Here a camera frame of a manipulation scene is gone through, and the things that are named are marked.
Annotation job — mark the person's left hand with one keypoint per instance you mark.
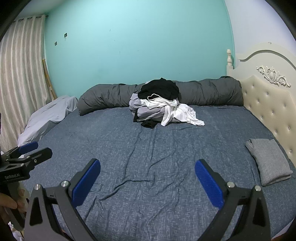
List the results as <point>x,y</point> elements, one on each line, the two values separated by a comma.
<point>10,201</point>

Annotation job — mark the bed with blue sheet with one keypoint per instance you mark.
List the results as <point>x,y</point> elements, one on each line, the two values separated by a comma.
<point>150,157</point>

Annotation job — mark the person's left forearm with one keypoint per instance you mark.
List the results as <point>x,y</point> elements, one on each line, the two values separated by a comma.
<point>4,228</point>

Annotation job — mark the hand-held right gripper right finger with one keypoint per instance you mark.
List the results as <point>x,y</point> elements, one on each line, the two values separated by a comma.
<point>209,183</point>

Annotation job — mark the wooden strip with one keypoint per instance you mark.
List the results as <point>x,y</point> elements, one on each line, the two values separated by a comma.
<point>49,83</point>

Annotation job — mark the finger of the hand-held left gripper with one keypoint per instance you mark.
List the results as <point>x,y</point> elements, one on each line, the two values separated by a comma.
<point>39,157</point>
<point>29,147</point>

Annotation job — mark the beige striped curtain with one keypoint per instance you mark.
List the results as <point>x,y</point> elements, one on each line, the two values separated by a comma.
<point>20,69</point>

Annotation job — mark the black t-shirt with white collar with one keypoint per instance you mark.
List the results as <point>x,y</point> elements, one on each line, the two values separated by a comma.
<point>161,89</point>

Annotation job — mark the rolled dark grey duvet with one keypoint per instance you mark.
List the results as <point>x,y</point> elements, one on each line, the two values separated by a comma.
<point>104,97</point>

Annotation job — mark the white garment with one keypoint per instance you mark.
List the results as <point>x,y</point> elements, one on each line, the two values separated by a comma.
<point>180,113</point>

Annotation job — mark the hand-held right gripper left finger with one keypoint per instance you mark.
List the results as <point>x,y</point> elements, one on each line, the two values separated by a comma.
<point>86,183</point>

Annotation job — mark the cream tufted headboard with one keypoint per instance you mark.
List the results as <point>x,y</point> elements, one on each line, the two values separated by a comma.
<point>266,99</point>

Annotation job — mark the folded grey garment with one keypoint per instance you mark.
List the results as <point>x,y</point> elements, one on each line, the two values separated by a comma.
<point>270,162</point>

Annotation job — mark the small black garment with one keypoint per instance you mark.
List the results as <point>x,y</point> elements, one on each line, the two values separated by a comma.
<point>149,124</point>

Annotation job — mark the light grey pillow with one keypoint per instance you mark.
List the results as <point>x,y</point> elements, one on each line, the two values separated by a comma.
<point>46,115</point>

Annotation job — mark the light grey garment black cuffs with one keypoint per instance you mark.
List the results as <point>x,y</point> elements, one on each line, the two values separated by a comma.
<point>148,113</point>

